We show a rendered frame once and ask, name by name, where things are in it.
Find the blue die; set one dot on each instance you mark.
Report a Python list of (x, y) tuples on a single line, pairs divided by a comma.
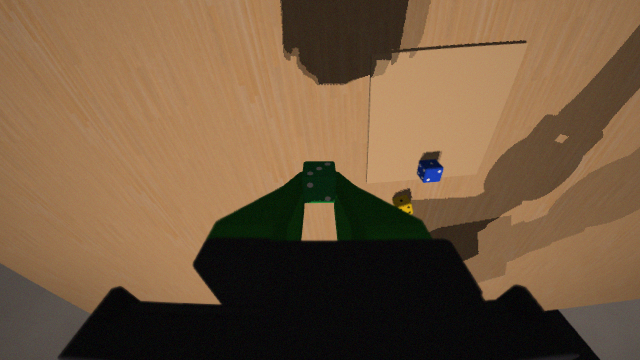
[(430, 170)]

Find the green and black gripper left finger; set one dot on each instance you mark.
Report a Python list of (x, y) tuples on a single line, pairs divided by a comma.
[(267, 217)]

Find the dark green die with grey pips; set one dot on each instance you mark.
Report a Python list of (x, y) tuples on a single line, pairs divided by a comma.
[(319, 182)]

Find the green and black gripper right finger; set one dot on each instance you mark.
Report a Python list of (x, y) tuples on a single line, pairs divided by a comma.
[(370, 217)]

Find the yellow die with black pips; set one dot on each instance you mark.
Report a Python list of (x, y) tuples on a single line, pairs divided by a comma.
[(403, 203)]

